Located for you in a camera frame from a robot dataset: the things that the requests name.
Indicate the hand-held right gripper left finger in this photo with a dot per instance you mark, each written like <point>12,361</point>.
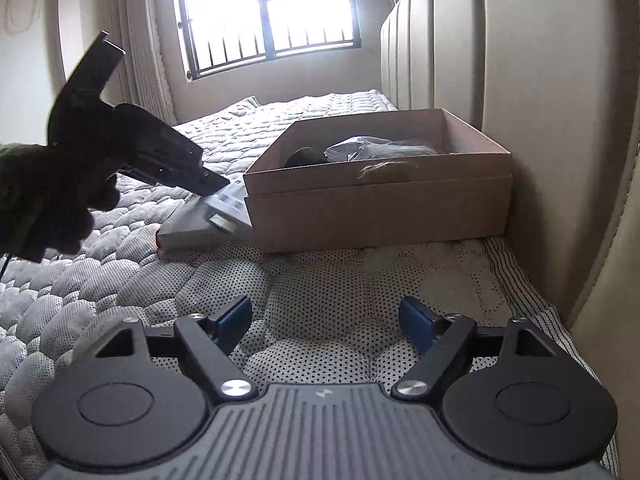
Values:
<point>235,320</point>

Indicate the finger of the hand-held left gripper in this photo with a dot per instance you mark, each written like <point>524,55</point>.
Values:
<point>212,183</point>

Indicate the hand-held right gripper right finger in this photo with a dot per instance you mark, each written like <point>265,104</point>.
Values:
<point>417,322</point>

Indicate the white cardboard box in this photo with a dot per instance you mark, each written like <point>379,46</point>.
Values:
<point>190,225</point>

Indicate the black shoe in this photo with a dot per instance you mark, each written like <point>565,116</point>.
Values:
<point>305,156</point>

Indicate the pink cardboard box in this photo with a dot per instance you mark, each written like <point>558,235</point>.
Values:
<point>375,215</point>

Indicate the clear plastic bag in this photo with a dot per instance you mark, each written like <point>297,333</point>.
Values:
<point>380,149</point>

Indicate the person's left hand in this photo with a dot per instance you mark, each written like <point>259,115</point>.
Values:
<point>45,200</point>

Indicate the white quilted mattress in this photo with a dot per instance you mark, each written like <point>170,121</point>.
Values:
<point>310,300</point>

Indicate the beige curtain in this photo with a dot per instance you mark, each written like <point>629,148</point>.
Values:
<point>145,60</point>

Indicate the barred window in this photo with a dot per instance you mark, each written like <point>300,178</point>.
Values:
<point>300,10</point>

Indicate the beige padded headboard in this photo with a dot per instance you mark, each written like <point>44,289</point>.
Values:
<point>525,60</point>

